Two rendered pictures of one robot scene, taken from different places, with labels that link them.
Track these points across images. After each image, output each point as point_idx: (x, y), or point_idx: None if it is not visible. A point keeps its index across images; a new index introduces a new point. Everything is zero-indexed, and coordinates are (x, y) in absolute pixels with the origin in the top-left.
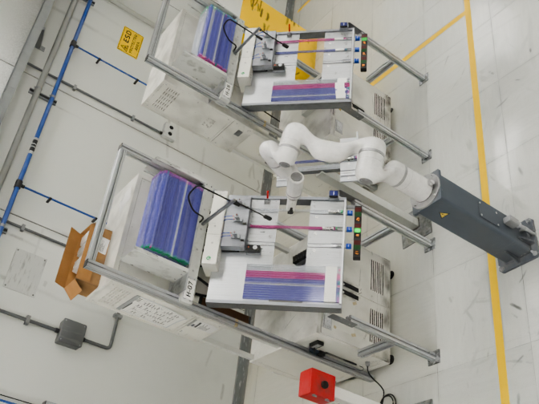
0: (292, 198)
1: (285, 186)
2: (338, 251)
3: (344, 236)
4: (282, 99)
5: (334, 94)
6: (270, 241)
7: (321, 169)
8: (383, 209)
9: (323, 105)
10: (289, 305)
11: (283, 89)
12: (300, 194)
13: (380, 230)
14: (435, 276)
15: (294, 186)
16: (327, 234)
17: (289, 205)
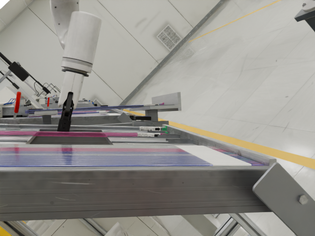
0: (75, 63)
1: (51, 113)
2: (187, 144)
3: (189, 131)
4: (41, 117)
5: (106, 114)
6: (17, 140)
7: (108, 124)
8: (203, 221)
9: (95, 121)
10: (92, 168)
11: (41, 116)
12: (91, 61)
13: (214, 234)
14: None
15: (84, 22)
16: (151, 138)
17: (68, 84)
